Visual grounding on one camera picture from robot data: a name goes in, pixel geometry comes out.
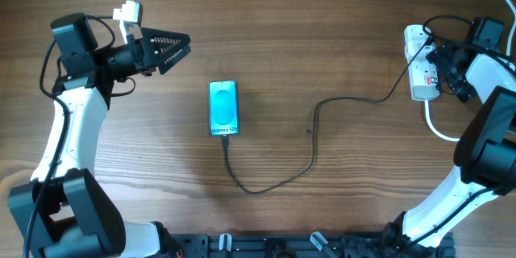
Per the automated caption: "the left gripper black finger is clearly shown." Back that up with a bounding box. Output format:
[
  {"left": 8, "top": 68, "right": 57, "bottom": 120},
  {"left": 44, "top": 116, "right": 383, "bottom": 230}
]
[
  {"left": 158, "top": 45, "right": 191, "bottom": 75},
  {"left": 141, "top": 27, "right": 190, "bottom": 57}
]

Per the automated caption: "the black USB charging cable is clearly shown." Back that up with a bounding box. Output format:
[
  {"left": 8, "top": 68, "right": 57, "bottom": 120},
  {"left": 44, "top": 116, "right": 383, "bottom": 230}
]
[{"left": 220, "top": 31, "right": 436, "bottom": 195}]

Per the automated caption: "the teal screen Galaxy smartphone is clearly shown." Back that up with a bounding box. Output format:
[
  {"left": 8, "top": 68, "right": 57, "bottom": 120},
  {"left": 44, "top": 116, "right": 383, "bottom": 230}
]
[{"left": 209, "top": 81, "right": 239, "bottom": 136}]

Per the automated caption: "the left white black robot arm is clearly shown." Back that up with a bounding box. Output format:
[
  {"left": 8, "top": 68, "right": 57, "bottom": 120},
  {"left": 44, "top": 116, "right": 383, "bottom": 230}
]
[{"left": 7, "top": 13, "right": 190, "bottom": 257}]

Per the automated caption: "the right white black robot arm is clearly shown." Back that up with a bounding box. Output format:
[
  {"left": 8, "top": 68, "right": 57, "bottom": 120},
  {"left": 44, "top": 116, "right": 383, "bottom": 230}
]
[{"left": 378, "top": 17, "right": 515, "bottom": 257}]

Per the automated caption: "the white power strip socket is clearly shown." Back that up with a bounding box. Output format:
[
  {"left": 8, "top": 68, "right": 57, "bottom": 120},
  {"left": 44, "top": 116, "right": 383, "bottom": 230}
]
[{"left": 404, "top": 24, "right": 439, "bottom": 101}]

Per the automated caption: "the white power strip cord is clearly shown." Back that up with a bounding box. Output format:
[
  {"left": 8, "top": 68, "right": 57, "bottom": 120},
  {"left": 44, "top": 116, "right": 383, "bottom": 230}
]
[{"left": 423, "top": 0, "right": 516, "bottom": 143}]

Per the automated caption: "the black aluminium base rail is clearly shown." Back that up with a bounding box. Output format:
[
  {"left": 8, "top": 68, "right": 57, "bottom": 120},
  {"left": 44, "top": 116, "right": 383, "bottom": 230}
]
[{"left": 160, "top": 231, "right": 456, "bottom": 258}]

